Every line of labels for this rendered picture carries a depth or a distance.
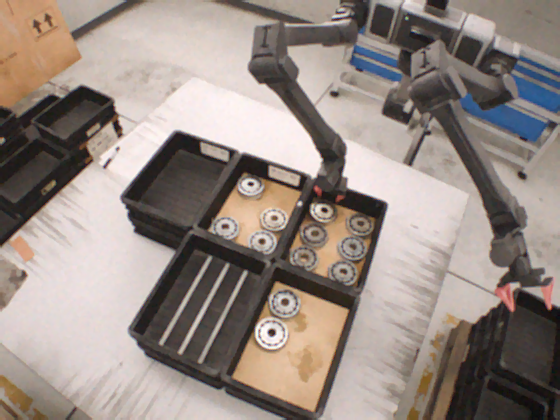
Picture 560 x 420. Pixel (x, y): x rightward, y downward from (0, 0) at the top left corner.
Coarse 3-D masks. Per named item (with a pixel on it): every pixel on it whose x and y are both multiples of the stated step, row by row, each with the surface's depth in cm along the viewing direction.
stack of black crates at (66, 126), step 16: (64, 96) 219; (80, 96) 230; (96, 96) 226; (48, 112) 213; (64, 112) 224; (80, 112) 227; (96, 112) 212; (112, 112) 225; (48, 128) 217; (64, 128) 218; (80, 128) 206; (96, 128) 218; (64, 144) 205; (80, 144) 211; (80, 160) 218
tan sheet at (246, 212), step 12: (264, 180) 161; (264, 192) 157; (276, 192) 157; (288, 192) 158; (300, 192) 158; (228, 204) 152; (240, 204) 153; (252, 204) 153; (264, 204) 153; (276, 204) 154; (288, 204) 154; (240, 216) 149; (252, 216) 150; (288, 216) 151; (240, 228) 146; (252, 228) 147; (240, 240) 143; (276, 240) 144
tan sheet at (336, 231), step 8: (344, 208) 155; (344, 216) 153; (304, 224) 149; (336, 224) 150; (344, 224) 151; (328, 232) 148; (336, 232) 148; (344, 232) 148; (296, 240) 145; (328, 240) 146; (336, 240) 146; (368, 240) 147; (328, 248) 144; (368, 248) 145; (288, 256) 141; (320, 256) 142; (328, 256) 142; (336, 256) 142; (320, 264) 140; (360, 264) 141; (320, 272) 138; (360, 272) 139
